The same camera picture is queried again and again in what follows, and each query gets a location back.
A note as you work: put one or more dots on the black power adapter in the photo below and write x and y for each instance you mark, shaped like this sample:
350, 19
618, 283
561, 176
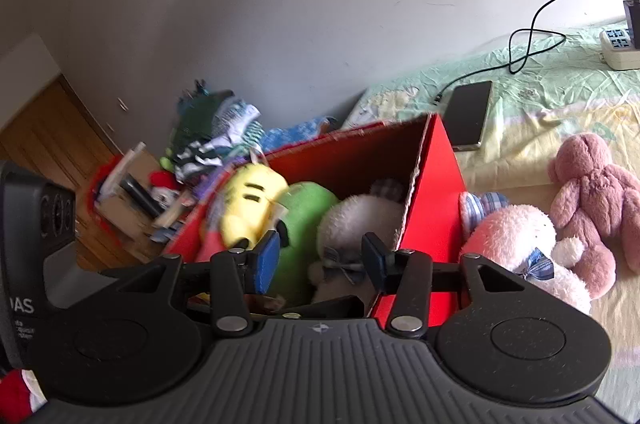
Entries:
632, 14

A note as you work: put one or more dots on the cardboard box with clutter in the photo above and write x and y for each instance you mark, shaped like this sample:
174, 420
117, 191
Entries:
118, 215

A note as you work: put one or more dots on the blue floral towel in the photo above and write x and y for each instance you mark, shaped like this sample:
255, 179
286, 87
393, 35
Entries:
277, 138

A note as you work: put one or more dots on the yellow tiger plush toy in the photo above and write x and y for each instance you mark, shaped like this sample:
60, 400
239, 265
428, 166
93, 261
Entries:
240, 209

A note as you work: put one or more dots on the white power strip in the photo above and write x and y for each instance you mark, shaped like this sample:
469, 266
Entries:
618, 49

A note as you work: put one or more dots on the pink bunny plush toy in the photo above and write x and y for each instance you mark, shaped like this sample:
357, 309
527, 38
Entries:
522, 239

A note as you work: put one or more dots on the red cardboard box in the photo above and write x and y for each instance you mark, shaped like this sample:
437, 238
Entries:
349, 162

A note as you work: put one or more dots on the black flashlight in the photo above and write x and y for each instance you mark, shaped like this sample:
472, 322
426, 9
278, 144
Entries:
141, 197

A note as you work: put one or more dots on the black smartphone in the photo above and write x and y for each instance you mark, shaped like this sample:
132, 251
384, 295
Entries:
465, 115

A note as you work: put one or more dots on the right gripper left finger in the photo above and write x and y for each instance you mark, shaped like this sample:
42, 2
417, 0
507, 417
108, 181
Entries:
237, 273

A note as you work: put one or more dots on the mauve bear plush toy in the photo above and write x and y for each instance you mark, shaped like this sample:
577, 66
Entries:
597, 201

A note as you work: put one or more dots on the white bunny plush toy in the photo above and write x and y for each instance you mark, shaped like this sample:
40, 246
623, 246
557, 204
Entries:
339, 271

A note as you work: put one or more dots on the green plush toy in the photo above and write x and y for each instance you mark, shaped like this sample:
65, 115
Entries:
296, 213

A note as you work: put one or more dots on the pile of folded clothes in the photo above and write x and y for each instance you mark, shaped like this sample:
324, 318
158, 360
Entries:
212, 129

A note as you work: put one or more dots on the purple plastic package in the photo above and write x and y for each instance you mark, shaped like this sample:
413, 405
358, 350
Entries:
211, 182

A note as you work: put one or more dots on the green yellow bed sheet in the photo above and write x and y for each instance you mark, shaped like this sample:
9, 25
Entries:
561, 92

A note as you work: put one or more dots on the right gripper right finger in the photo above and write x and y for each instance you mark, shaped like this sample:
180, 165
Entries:
403, 281

